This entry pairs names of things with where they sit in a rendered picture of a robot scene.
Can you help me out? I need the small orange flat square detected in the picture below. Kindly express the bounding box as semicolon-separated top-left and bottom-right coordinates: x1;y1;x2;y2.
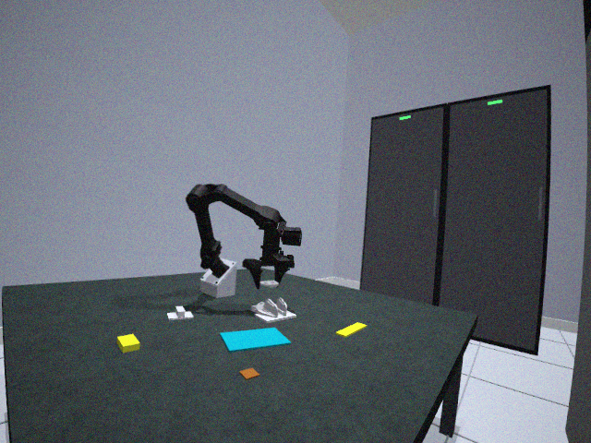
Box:
239;368;259;380

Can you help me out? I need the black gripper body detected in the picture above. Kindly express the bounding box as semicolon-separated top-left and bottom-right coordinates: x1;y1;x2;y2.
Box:
242;243;295;270

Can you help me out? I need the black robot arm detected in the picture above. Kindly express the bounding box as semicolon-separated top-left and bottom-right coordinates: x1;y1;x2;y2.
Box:
186;183;302;279

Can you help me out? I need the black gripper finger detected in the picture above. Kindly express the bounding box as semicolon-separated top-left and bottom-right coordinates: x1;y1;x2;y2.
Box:
248;269;263;289
274;269;290;284

